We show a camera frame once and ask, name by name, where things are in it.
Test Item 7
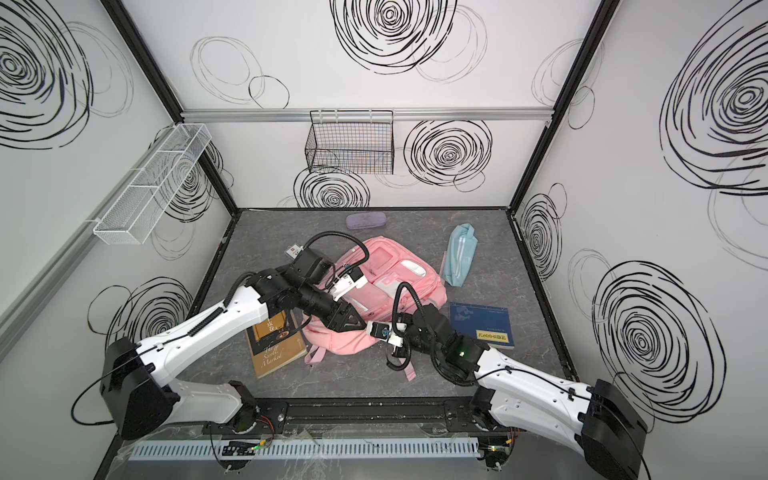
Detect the pink student backpack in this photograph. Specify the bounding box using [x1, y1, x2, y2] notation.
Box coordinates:
[303, 236, 447, 365]

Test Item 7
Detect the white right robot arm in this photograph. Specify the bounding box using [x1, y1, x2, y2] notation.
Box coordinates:
[390, 305, 648, 479]

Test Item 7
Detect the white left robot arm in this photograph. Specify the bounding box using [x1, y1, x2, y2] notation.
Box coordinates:
[99, 248, 368, 440]

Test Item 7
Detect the flat clear lead refill box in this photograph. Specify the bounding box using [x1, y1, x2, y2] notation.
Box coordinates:
[285, 244, 303, 259]

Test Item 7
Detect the blue book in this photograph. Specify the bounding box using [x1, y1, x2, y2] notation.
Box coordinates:
[449, 302, 515, 349]

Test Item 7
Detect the brown book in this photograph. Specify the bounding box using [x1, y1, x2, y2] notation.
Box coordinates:
[246, 310, 307, 379]

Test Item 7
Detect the purple fabric glasses case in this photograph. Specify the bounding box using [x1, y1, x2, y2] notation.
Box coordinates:
[345, 212, 387, 231]

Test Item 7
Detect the teal pencil pouch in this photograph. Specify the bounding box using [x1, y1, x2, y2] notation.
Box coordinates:
[442, 223, 478, 287]

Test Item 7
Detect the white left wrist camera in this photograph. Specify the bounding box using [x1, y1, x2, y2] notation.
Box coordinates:
[329, 267, 368, 300]

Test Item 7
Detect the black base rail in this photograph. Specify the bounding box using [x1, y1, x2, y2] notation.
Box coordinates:
[181, 393, 587, 438]

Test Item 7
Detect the black wire basket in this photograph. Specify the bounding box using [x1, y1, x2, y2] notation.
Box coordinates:
[304, 120, 395, 175]

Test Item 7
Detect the grey slotted cable duct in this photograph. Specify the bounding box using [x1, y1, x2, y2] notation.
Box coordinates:
[128, 438, 480, 461]

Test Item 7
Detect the white mesh wall shelf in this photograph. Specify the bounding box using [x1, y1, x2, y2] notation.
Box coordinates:
[93, 123, 212, 245]

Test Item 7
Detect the aluminium wall rail back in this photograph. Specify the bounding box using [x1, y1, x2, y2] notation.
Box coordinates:
[181, 106, 554, 123]

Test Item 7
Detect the aluminium wall rail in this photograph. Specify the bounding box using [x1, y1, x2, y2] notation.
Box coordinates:
[181, 106, 554, 123]
[0, 128, 181, 361]

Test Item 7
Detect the aluminium wall rail left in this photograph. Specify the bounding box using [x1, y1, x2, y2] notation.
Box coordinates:
[0, 128, 181, 361]

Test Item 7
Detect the black aluminium frame post left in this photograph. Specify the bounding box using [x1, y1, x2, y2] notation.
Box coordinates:
[100, 0, 240, 218]

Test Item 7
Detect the black frame post right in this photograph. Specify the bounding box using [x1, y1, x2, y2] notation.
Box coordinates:
[508, 0, 620, 215]

